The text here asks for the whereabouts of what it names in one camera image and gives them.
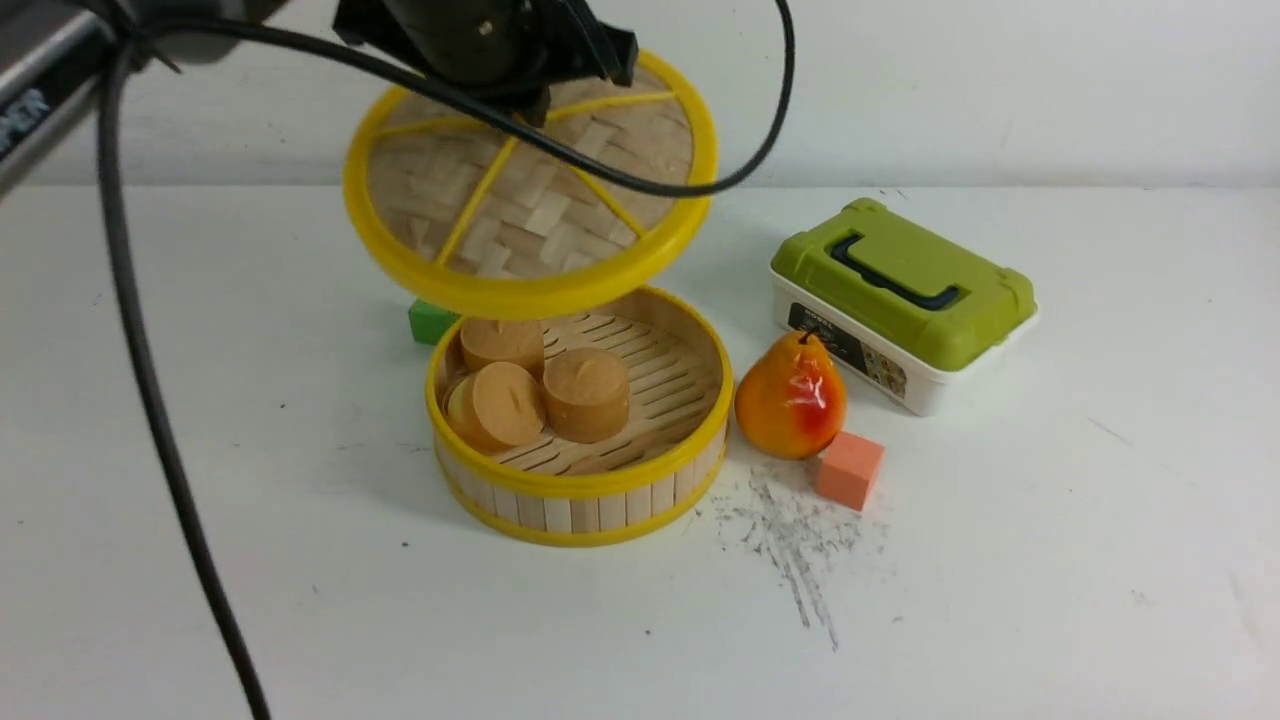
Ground bamboo steamer basket yellow rim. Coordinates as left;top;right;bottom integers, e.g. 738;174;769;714
424;286;733;547

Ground orange toy bun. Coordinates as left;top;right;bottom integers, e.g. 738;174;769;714
444;363;545;455
541;347;631;445
460;316;545;380

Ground orange yellow toy pear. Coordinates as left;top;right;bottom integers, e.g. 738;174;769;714
733;329;849;460

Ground orange toy bun back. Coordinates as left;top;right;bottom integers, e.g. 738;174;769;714
460;316;545;380

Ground orange foam cube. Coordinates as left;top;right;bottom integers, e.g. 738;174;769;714
813;432;886;512

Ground black cable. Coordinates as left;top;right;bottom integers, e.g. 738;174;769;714
95;0;797;720

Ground white box with green lid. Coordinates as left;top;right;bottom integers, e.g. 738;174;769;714
771;197;1041;416

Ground orange toy bun right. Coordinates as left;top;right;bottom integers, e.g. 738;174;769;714
541;347;631;445

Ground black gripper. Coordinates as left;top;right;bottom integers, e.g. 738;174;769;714
332;1;639;128

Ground woven bamboo steamer lid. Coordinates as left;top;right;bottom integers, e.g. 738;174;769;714
343;53;718;319

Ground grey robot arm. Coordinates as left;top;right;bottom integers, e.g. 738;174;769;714
1;1;640;190

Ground orange toy bun left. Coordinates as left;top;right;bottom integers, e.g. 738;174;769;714
444;363;545;455

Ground green foam cube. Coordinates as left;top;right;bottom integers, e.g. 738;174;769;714
407;299;460;346

